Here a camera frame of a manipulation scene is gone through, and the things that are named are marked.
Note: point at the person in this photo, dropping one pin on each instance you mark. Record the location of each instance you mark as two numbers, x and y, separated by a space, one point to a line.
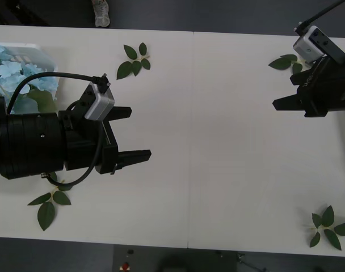
102 14

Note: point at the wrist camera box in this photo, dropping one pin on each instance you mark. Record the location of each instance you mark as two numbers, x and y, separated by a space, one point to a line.
311 45
100 105

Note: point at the green leaf sprig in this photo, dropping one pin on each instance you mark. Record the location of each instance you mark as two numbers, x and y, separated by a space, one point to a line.
328 216
280 63
125 69
46 215

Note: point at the red button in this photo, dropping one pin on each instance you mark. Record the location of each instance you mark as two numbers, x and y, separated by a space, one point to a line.
125 266

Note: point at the white plastic basket box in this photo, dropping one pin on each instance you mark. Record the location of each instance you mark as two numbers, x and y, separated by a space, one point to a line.
27 54

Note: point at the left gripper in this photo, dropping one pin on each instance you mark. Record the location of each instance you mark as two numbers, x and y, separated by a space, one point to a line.
84 147

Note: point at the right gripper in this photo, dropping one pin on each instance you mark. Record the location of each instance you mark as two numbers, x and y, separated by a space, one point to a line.
325 85

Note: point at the pale blue flower, broad leaf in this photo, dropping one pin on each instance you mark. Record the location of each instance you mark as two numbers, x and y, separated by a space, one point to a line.
43 102

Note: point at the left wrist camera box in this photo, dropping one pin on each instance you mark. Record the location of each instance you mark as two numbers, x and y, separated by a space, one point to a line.
100 105

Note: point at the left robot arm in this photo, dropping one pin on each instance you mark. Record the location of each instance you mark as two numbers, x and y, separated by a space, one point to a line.
27 144

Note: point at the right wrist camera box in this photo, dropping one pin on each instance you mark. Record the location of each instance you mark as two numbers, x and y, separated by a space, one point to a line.
311 45

